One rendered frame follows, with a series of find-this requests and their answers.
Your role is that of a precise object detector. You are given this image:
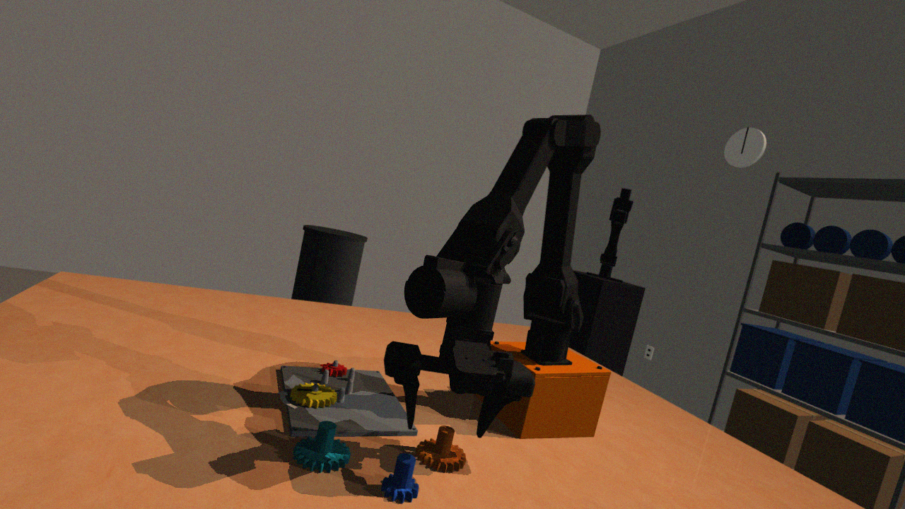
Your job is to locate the yellow gear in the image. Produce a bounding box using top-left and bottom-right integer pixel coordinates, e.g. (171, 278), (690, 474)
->
(290, 383), (337, 408)

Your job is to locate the white curved arrow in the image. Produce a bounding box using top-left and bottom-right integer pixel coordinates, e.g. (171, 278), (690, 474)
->
(278, 391), (298, 409)

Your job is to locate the orange gear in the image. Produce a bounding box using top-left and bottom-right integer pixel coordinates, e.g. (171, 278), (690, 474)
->
(415, 426), (466, 472)

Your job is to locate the blue gear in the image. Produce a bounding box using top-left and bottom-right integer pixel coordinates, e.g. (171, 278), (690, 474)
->
(381, 453), (419, 504)

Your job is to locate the teal gear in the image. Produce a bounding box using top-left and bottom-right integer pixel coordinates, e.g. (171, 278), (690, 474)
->
(293, 421), (351, 473)

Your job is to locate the red gear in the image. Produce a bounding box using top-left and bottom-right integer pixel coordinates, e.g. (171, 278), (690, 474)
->
(322, 363), (347, 377)

